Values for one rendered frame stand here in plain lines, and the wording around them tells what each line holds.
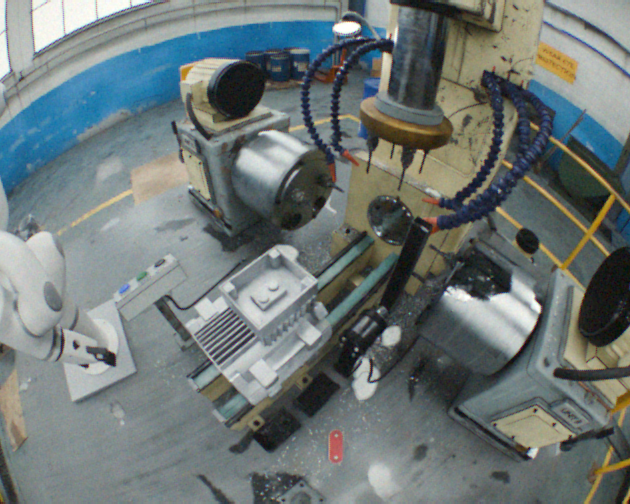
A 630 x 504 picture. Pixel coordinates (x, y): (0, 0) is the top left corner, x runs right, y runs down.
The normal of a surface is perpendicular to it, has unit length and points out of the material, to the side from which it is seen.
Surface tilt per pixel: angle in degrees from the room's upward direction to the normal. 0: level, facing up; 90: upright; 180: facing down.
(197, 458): 0
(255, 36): 90
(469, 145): 90
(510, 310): 32
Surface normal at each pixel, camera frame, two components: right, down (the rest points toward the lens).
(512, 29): -0.69, 0.54
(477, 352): -0.66, 0.37
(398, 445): 0.04, -0.65
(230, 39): 0.60, 0.62
